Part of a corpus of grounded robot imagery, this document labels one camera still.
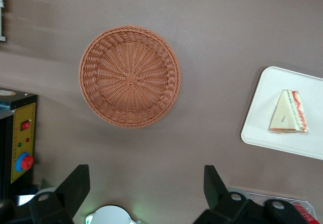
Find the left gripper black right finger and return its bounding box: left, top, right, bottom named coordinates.
left=192, top=164, right=254, bottom=224

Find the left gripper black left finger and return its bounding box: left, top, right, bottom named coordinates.
left=28, top=164, right=91, bottom=224

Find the triangular sandwich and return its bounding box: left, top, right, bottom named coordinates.
left=267, top=89, right=309, bottom=134

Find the beige rectangular tray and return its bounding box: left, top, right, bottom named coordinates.
left=240, top=66, right=323, bottom=161

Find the round brown wicker basket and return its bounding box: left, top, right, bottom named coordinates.
left=78, top=24, right=182, bottom=129

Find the metal tray holding cracker bags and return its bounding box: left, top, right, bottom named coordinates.
left=0, top=6, right=7, bottom=43

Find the clear acrylic bottle rack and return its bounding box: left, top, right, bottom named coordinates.
left=245, top=190, right=316, bottom=224

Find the black machine yellow control panel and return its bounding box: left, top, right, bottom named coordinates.
left=0, top=87, right=39, bottom=201

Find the red cola bottle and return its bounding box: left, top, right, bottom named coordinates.
left=290, top=200, right=319, bottom=224

